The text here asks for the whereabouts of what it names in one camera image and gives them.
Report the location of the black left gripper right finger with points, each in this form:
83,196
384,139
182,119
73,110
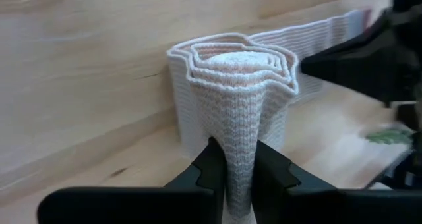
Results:
313,207

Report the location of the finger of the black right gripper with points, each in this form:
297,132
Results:
362,66

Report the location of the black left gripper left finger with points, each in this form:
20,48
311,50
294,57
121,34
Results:
148,207

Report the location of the black metal table frame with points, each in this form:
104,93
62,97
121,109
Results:
409,171

